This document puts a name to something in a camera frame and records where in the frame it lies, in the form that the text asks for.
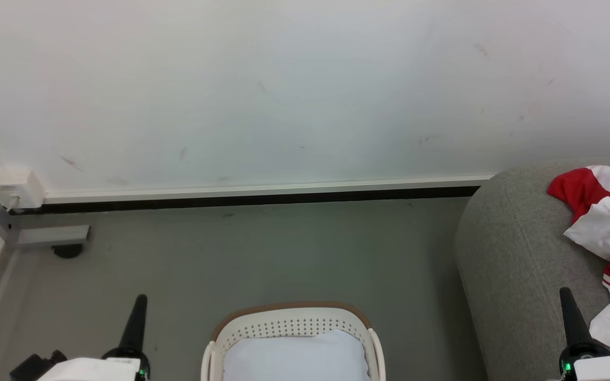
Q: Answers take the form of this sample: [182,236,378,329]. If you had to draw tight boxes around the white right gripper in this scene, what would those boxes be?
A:
[558,287,610,381]

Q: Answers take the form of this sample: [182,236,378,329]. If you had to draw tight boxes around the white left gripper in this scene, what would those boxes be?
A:
[37,294,151,381]

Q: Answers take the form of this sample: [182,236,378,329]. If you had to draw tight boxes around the white perforated laundry basket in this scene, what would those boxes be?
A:
[201,302,387,381]

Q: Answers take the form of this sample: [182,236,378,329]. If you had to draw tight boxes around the grey fabric sofa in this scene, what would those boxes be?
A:
[454,159,610,381]

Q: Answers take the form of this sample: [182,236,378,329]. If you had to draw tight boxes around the black partition caster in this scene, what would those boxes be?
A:
[52,243,85,259]

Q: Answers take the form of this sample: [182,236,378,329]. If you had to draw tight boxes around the light blue cloth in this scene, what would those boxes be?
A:
[222,329,372,381]

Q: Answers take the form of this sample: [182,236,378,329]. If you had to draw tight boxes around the white and black baseboard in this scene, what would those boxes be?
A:
[8,174,496,215]

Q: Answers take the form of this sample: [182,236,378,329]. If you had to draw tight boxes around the white wall socket box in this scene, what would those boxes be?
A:
[0,168,47,210]

